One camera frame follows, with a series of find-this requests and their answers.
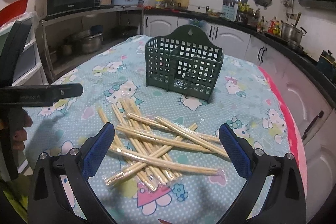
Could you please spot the steel stock pot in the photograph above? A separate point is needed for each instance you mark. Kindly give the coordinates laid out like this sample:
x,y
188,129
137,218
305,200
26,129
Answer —
x,y
292,34

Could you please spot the steel bowl on shelf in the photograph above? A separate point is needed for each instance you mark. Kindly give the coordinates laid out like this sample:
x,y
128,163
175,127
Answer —
x,y
91,43

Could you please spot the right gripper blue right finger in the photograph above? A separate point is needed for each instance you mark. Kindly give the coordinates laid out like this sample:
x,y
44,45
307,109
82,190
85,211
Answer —
x,y
285,201

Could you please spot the hello kitty tablecloth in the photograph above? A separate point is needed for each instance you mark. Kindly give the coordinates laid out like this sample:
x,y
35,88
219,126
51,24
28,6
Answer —
x,y
245,97

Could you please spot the metal storage shelf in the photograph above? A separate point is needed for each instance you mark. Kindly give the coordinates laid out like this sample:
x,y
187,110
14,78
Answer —
x,y
66,41

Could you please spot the person's left hand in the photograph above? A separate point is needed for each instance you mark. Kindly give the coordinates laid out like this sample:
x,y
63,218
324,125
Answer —
x,y
19,119

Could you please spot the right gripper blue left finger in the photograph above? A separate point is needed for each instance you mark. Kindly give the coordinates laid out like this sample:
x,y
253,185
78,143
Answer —
x,y
60,191

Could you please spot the green plastic utensil basket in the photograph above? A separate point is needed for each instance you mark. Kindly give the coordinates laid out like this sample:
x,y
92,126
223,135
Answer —
x,y
185,62

